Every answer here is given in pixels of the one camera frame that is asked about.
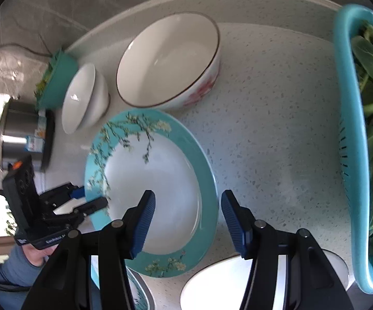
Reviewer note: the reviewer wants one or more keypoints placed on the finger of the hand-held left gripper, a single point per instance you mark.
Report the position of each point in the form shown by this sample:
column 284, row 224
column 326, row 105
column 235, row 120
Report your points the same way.
column 76, row 192
column 92, row 205

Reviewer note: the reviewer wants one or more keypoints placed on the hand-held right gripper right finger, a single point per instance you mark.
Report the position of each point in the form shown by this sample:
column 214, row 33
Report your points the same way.
column 234, row 222

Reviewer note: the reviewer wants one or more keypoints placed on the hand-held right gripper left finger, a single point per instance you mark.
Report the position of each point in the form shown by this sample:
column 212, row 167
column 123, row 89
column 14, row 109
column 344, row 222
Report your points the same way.
column 144, row 222

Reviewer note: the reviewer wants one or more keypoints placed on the teal floral plate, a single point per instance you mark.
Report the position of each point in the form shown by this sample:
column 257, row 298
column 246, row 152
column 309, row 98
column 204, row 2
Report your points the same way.
column 138, row 290
column 160, row 168

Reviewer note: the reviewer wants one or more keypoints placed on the plain white plate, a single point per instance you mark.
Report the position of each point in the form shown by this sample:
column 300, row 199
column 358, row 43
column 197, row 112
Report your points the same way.
column 215, row 284

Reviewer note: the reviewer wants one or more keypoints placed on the large white red-flowered bowl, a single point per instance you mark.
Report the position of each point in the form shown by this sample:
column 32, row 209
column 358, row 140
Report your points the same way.
column 167, row 58

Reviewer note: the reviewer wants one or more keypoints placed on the person's left hand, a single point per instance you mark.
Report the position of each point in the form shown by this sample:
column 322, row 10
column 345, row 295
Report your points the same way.
column 34, row 255

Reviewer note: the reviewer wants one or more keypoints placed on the stainless steel cooker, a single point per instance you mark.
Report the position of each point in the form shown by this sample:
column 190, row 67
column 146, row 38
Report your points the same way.
column 15, row 126

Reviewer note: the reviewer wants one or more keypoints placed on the small white bowl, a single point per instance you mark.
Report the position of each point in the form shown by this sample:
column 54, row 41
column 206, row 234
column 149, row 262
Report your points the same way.
column 102, row 97
column 76, row 100

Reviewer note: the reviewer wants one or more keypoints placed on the small teal basket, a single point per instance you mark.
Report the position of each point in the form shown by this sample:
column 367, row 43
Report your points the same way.
column 60, row 80

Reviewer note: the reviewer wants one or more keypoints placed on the greens in small basket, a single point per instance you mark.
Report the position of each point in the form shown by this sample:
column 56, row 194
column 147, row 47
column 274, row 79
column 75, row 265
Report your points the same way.
column 42, row 82

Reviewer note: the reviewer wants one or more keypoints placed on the teal plastic colander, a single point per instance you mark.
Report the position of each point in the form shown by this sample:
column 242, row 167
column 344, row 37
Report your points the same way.
column 347, row 103

